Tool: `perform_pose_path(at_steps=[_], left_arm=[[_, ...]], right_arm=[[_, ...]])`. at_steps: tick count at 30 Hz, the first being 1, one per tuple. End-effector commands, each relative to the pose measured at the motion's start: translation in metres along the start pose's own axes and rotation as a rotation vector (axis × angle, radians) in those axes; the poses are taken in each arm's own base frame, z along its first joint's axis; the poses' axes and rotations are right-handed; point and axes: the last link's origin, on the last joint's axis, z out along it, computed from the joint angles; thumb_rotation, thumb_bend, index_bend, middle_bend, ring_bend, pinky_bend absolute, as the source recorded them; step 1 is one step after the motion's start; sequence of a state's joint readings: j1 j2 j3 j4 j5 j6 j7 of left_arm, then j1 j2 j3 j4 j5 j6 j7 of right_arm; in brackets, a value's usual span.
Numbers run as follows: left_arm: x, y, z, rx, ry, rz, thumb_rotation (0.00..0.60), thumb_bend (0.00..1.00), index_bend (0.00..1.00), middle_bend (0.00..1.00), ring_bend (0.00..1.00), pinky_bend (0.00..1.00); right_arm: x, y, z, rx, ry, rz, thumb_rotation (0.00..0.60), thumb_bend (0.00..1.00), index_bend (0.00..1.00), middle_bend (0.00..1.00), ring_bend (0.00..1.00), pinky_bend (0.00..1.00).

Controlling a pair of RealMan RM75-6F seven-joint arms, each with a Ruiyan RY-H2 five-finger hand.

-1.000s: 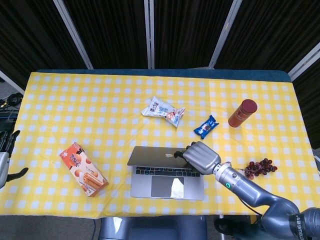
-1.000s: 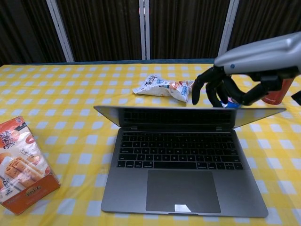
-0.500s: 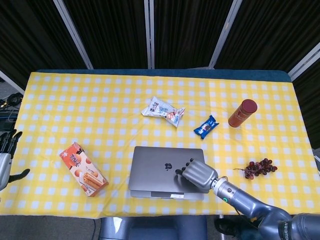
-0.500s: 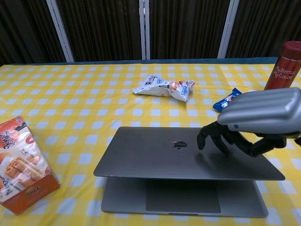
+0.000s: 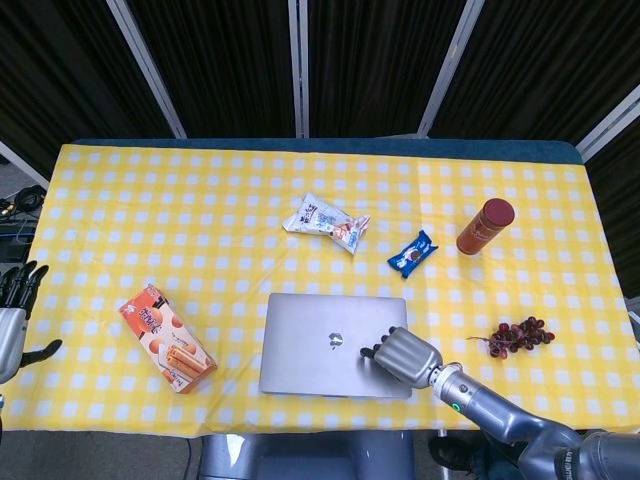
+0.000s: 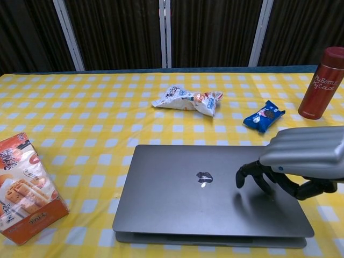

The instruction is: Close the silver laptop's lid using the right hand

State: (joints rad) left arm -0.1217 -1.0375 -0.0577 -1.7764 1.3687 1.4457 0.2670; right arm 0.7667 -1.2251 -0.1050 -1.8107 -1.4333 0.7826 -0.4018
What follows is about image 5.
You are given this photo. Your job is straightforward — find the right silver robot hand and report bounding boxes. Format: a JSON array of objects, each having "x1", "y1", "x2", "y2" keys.
[{"x1": 359, "y1": 326, "x2": 445, "y2": 389}]

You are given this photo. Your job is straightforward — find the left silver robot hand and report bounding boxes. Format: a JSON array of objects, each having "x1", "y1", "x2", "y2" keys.
[{"x1": 0, "y1": 260, "x2": 64, "y2": 385}]

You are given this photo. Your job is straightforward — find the black coiled cable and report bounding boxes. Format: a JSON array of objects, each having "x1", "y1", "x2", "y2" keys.
[{"x1": 0, "y1": 184, "x2": 47, "y2": 219}]

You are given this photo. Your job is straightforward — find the blue cable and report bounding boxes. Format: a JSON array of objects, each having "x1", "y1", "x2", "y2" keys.
[{"x1": 0, "y1": 219, "x2": 39, "y2": 246}]

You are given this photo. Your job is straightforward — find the white snack bag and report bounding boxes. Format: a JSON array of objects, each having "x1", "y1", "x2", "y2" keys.
[{"x1": 282, "y1": 192, "x2": 372, "y2": 256}]

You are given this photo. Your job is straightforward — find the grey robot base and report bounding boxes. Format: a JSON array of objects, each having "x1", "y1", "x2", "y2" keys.
[{"x1": 199, "y1": 430, "x2": 416, "y2": 480}]

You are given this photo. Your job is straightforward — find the blue cookie packet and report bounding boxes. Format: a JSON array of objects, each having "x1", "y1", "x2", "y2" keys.
[{"x1": 387, "y1": 229, "x2": 440, "y2": 279}]

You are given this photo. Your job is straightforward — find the grey aluminium laptop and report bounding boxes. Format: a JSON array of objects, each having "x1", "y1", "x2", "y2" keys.
[{"x1": 258, "y1": 292, "x2": 414, "y2": 400}]

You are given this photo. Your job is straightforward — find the dark folding screen panel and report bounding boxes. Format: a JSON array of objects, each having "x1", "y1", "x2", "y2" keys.
[
  {"x1": 0, "y1": 0, "x2": 177, "y2": 177},
  {"x1": 429, "y1": 0, "x2": 640, "y2": 146},
  {"x1": 127, "y1": 0, "x2": 300, "y2": 140},
  {"x1": 307, "y1": 0, "x2": 471, "y2": 139},
  {"x1": 584, "y1": 115, "x2": 640, "y2": 297}
]

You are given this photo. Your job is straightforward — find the dark red grape bunch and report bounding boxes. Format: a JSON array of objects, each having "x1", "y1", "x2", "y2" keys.
[{"x1": 466, "y1": 315, "x2": 556, "y2": 359}]

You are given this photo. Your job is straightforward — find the yellow white checked tablecloth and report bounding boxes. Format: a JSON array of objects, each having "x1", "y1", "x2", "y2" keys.
[{"x1": 0, "y1": 143, "x2": 640, "y2": 437}]

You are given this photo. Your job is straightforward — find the white screen frame post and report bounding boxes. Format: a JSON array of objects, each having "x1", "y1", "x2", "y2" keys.
[
  {"x1": 416, "y1": 0, "x2": 485, "y2": 137},
  {"x1": 288, "y1": 0, "x2": 312, "y2": 139},
  {"x1": 0, "y1": 139, "x2": 50, "y2": 191},
  {"x1": 574, "y1": 82, "x2": 640, "y2": 162},
  {"x1": 106, "y1": 0, "x2": 187, "y2": 140}
]

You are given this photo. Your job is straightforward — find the red insulated bottle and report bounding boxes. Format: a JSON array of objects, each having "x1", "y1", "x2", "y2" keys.
[{"x1": 455, "y1": 197, "x2": 516, "y2": 255}]

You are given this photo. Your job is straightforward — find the orange egg roll snack box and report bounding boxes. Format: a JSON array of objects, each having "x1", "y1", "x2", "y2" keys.
[{"x1": 118, "y1": 283, "x2": 218, "y2": 395}]

